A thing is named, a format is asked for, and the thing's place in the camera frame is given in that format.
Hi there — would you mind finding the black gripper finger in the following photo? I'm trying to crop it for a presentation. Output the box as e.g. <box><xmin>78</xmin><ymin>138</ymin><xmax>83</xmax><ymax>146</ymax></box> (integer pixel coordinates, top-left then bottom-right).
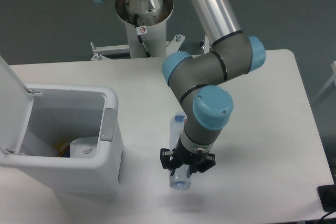
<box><xmin>160</xmin><ymin>148</ymin><xmax>181</xmax><ymax>176</ymax></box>
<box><xmin>190</xmin><ymin>153</ymin><xmax>216</xmax><ymax>176</ymax></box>

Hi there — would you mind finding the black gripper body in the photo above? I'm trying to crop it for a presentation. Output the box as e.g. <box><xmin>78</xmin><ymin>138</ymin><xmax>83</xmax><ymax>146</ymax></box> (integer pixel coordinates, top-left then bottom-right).
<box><xmin>173</xmin><ymin>139</ymin><xmax>208</xmax><ymax>168</ymax></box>

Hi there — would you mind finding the clear plastic water bottle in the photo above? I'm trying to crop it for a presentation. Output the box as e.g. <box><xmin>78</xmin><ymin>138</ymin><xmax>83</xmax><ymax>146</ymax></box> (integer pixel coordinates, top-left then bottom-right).
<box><xmin>170</xmin><ymin>111</ymin><xmax>191</xmax><ymax>190</ymax></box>

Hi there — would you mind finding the white paper wrapper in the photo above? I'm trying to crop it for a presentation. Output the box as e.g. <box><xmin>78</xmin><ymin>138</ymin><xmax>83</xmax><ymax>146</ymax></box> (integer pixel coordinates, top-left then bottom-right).
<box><xmin>70</xmin><ymin>136</ymin><xmax>98</xmax><ymax>158</ymax></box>

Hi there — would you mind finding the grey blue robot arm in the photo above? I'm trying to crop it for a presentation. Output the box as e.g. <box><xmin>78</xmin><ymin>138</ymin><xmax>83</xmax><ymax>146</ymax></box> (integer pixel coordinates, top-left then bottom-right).
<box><xmin>95</xmin><ymin>0</ymin><xmax>266</xmax><ymax>173</ymax></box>

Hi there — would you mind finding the yellow blue trash item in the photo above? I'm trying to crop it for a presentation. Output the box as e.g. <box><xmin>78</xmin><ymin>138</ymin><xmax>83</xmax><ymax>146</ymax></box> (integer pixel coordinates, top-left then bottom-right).
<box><xmin>55</xmin><ymin>141</ymin><xmax>70</xmax><ymax>158</ymax></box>

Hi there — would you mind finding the white trash can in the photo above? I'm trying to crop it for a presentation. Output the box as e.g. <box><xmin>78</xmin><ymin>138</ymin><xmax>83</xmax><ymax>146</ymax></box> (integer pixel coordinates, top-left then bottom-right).
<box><xmin>1</xmin><ymin>84</ymin><xmax>123</xmax><ymax>194</ymax></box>

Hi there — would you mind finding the white trash can lid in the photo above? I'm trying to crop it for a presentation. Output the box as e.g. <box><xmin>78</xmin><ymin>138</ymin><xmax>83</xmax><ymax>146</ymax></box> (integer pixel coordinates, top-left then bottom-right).
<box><xmin>1</xmin><ymin>59</ymin><xmax>34</xmax><ymax>154</ymax></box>

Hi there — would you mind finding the black device at edge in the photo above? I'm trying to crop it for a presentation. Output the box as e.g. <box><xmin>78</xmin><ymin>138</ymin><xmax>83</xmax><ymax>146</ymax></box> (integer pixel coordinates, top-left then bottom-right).
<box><xmin>317</xmin><ymin>184</ymin><xmax>335</xmax><ymax>212</ymax></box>

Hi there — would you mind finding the white furniture leg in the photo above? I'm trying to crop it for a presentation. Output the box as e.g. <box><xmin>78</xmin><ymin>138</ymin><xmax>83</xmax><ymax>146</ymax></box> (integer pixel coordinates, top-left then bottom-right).
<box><xmin>312</xmin><ymin>61</ymin><xmax>335</xmax><ymax>105</ymax></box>

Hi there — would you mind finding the white metal base frame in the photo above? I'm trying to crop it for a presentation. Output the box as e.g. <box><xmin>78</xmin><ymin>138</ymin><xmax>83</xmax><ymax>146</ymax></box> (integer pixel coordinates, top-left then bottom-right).
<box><xmin>90</xmin><ymin>34</ymin><xmax>211</xmax><ymax>61</ymax></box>

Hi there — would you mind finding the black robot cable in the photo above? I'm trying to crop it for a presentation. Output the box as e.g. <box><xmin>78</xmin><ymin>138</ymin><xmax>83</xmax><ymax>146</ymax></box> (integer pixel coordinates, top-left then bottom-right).
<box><xmin>133</xmin><ymin>13</ymin><xmax>153</xmax><ymax>58</ymax></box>

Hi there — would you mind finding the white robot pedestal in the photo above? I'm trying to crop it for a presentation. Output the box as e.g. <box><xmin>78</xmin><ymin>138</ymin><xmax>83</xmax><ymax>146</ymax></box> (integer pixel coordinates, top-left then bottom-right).
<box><xmin>115</xmin><ymin>0</ymin><xmax>173</xmax><ymax>48</ymax></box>

